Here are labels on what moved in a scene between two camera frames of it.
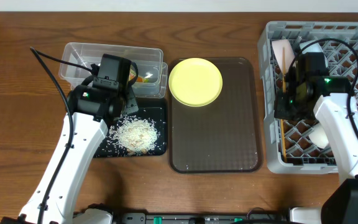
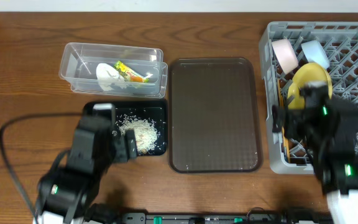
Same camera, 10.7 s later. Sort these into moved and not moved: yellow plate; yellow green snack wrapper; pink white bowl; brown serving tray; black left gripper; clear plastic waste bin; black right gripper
Moved: black right gripper; yellow plate; black left gripper
Not moved: brown serving tray; pink white bowl; clear plastic waste bin; yellow green snack wrapper
